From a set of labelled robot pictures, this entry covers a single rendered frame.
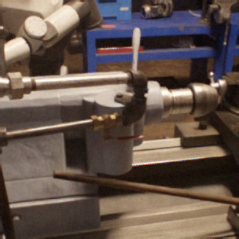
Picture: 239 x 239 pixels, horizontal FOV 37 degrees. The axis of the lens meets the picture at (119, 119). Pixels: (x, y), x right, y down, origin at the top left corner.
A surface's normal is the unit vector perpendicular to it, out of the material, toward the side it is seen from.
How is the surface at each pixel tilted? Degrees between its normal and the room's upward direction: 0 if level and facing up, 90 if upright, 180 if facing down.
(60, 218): 90
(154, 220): 48
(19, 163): 67
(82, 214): 90
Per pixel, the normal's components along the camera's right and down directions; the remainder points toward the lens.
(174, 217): 0.13, -0.25
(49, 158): 0.17, 0.11
